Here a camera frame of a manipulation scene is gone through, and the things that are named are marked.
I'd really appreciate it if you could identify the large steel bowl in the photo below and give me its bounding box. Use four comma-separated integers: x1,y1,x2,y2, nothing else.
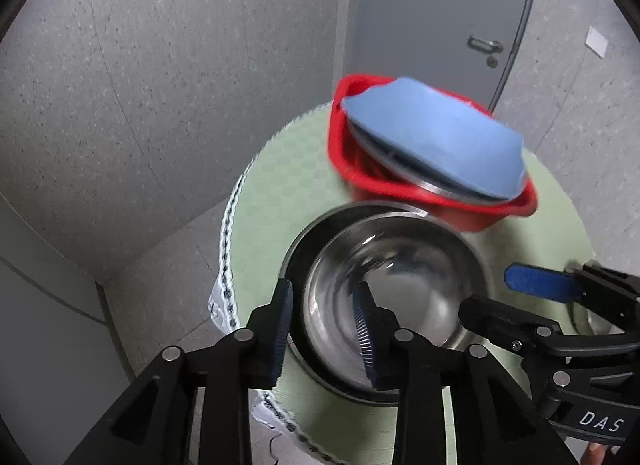
347,121,506,205

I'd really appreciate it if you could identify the blue square plastic bowl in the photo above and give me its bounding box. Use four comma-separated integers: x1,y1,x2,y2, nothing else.
341,77,526,201

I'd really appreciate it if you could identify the person's hand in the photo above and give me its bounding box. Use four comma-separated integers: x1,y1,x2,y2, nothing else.
579,442,620,465

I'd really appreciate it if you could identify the grey cabinet panel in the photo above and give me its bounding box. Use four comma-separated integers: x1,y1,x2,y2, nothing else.
1,203,130,464

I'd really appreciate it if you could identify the red plastic basin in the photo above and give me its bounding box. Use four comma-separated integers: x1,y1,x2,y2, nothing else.
328,74,538,232

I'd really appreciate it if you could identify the round table green cloth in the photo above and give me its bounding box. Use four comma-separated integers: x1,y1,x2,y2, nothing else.
209,104,593,464

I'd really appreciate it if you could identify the grey door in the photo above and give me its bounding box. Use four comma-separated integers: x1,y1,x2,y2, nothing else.
343,0,533,110

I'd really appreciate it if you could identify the white wall switch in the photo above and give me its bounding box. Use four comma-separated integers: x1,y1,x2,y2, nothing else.
585,26,608,59

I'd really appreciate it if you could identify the door handle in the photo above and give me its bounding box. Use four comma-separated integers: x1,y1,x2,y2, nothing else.
466,35,503,69

